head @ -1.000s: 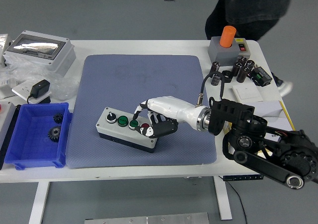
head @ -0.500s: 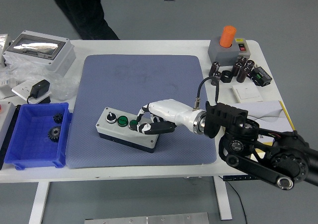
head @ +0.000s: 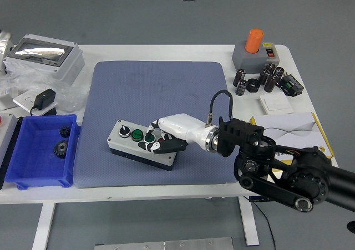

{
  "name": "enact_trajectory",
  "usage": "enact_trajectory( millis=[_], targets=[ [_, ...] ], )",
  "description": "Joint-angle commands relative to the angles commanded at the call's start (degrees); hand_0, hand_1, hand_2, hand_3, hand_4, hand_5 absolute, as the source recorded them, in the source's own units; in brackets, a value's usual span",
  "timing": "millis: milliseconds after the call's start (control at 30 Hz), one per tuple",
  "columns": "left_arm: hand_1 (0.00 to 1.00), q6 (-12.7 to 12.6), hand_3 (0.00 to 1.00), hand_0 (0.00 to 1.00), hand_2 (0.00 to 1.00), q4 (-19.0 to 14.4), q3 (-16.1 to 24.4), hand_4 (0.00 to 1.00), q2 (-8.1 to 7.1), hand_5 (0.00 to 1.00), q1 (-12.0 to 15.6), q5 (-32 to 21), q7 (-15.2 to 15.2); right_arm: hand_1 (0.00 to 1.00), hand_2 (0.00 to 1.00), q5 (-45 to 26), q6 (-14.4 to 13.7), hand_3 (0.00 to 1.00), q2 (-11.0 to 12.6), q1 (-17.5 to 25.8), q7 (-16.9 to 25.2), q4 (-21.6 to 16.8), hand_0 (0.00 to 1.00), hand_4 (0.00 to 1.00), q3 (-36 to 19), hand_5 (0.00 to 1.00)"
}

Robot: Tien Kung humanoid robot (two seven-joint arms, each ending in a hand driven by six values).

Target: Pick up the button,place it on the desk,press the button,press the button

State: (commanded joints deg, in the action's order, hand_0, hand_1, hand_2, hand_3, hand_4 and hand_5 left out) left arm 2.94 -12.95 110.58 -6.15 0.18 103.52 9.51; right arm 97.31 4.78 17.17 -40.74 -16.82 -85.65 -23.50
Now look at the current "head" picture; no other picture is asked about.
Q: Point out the black table height control panel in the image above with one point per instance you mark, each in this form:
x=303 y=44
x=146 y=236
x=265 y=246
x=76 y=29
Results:
x=256 y=199

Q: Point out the grey block holder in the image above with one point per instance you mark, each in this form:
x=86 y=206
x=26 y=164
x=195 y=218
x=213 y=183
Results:
x=248 y=61

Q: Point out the large black bevel gear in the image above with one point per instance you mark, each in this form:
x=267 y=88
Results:
x=61 y=149

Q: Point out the blue-grey table mat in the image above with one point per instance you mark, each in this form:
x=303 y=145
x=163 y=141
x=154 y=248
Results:
x=124 y=81

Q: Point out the orange cylinder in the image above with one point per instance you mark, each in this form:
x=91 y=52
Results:
x=254 y=40

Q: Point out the black power adapter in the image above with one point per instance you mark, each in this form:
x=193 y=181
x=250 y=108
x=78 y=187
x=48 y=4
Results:
x=45 y=97

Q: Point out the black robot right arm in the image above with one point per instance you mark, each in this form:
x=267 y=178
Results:
x=305 y=178

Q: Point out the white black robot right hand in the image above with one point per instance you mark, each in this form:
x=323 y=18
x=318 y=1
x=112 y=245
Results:
x=180 y=125

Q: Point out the grey rocker switch box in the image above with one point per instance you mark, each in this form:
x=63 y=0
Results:
x=270 y=53

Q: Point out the white wall switch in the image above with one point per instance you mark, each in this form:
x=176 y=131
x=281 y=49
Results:
x=277 y=104

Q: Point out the white table leg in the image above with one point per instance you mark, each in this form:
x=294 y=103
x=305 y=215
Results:
x=44 y=225
x=248 y=222

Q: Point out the grey enclosure with clear window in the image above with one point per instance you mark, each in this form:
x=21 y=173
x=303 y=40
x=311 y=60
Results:
x=66 y=67

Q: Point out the white socket plate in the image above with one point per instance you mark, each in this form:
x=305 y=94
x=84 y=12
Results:
x=23 y=99

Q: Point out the clear crumpled plastic bag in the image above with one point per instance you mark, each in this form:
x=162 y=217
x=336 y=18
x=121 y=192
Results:
x=69 y=97

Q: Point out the small black bevel gear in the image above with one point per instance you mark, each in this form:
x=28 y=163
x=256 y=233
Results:
x=64 y=131

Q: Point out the grey push button control box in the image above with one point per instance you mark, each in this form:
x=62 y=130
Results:
x=115 y=136

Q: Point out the black module with green terminal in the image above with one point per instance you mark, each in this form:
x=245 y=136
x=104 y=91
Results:
x=292 y=85

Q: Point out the blue plastic bin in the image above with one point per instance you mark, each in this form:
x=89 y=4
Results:
x=33 y=155

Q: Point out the silver foil bag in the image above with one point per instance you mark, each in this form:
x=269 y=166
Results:
x=4 y=46

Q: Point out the white yellow cardboard box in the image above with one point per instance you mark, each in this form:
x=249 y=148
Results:
x=291 y=122

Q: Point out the black cylindrical capacitor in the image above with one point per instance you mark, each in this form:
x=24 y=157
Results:
x=270 y=68
x=239 y=77
x=271 y=83
x=264 y=77
x=242 y=87
x=279 y=72

